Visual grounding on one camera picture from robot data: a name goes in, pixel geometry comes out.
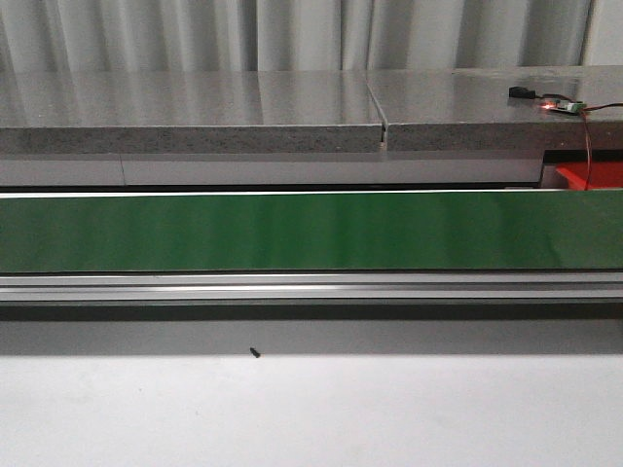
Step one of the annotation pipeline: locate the green conveyor belt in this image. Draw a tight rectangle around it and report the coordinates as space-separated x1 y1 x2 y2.
1 191 622 273

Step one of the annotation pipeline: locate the black plug connector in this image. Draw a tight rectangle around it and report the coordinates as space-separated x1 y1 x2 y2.
508 86 538 100

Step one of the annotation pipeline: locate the small green circuit board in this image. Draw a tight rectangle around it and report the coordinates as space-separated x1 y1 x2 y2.
541 99 587 116

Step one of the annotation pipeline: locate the red plastic tray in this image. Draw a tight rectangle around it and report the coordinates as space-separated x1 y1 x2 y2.
556 162 623 191

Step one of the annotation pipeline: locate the white corrugated curtain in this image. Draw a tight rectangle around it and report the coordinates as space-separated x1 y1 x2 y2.
1 0 622 73

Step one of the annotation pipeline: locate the red black wire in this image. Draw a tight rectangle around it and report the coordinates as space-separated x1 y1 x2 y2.
578 101 623 191

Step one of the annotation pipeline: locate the aluminium conveyor frame rail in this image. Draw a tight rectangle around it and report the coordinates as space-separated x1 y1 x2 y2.
1 271 622 304

